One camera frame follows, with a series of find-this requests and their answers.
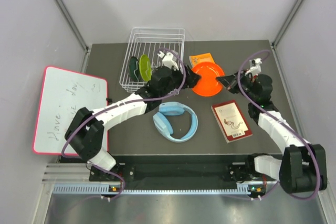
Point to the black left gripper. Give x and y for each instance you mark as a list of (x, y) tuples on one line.
[(191, 78)]

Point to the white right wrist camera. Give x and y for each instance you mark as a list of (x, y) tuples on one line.
[(255, 67)]

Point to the white wire dish rack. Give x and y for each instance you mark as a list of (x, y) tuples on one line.
[(147, 41)]

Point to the orange plate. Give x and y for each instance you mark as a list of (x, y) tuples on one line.
[(208, 84)]

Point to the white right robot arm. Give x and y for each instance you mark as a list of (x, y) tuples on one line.
[(302, 167)]

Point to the red bordered book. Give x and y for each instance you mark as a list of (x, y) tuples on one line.
[(231, 121)]

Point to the lime green plate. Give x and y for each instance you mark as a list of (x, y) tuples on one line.
[(145, 68)]

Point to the light blue headphones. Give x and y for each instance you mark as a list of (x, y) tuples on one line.
[(163, 125)]

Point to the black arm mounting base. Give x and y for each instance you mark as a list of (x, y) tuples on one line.
[(225, 166)]

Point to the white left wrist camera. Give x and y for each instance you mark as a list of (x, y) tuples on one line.
[(168, 60)]

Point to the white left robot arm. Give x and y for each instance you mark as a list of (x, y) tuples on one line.
[(87, 128)]

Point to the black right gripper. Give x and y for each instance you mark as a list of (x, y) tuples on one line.
[(230, 82)]

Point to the orange paperback book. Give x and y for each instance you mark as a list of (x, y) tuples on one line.
[(196, 59)]

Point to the dark teal plate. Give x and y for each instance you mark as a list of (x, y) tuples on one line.
[(134, 71)]

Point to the pink framed whiteboard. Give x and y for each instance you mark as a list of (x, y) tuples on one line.
[(63, 93)]

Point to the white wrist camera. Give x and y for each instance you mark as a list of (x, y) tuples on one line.
[(168, 60), (255, 67)]

